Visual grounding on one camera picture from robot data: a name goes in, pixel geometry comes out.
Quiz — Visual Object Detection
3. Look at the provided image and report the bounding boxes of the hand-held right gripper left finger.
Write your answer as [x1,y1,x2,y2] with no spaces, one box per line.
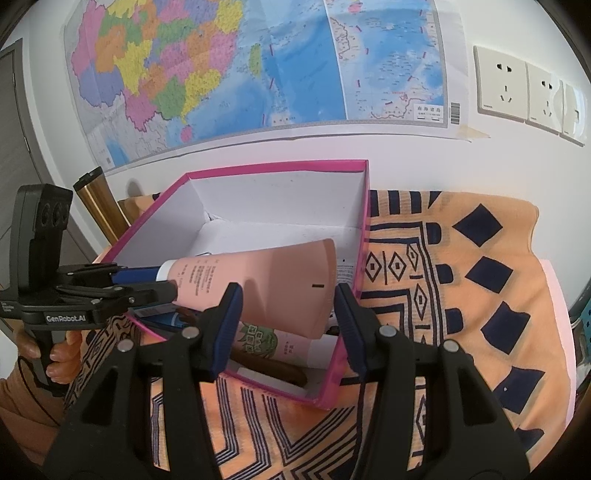
[44,282,245,480]

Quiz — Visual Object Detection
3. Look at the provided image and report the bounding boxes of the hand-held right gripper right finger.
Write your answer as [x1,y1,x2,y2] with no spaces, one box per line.
[333,282,532,480]

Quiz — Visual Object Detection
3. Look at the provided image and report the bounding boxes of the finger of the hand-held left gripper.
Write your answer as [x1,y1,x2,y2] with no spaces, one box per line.
[54,279,179,315]
[57,261,161,288]

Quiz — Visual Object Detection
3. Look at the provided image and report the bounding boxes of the pale tube with green print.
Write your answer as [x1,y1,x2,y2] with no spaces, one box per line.
[225,320,341,371]

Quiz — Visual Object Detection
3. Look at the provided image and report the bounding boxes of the long blue medicine box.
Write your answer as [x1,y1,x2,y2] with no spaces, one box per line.
[133,308,195,331]

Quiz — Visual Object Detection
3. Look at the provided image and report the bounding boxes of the brown wooden comb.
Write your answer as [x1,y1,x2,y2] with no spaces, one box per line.
[228,345,308,389]

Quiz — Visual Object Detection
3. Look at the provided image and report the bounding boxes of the plain pink tube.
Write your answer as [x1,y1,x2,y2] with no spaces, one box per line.
[156,238,341,340]

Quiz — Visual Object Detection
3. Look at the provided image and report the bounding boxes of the pink cardboard box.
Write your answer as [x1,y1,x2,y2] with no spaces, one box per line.
[92,159,373,411]

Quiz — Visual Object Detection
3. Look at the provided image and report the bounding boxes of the person's left forearm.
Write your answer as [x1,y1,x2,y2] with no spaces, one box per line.
[0,357,71,462]

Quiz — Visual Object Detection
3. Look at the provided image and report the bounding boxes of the person's left hand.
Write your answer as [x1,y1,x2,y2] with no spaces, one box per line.
[15,329,84,384]

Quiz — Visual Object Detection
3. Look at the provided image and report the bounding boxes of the gold metal thermos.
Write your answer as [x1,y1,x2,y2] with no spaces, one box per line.
[73,168,133,246]

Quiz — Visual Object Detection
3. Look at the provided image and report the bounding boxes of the orange patterned cloth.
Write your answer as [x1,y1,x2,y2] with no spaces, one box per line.
[60,188,579,480]

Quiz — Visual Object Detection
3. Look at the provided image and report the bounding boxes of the grey door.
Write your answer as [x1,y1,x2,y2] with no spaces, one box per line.
[0,39,99,296]

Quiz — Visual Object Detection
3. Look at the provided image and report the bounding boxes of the blue perforated plastic stool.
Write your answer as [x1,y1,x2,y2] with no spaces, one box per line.
[571,295,591,339]

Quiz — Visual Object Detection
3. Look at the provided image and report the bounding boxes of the black cable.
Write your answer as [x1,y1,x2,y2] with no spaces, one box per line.
[355,368,366,480]

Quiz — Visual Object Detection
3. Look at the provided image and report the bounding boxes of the colourful wall map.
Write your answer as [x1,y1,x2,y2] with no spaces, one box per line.
[64,0,493,175]

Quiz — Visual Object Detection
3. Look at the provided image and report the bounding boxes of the white wall socket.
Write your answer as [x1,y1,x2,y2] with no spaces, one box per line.
[558,80,587,148]
[473,44,530,124]
[524,60,567,135]

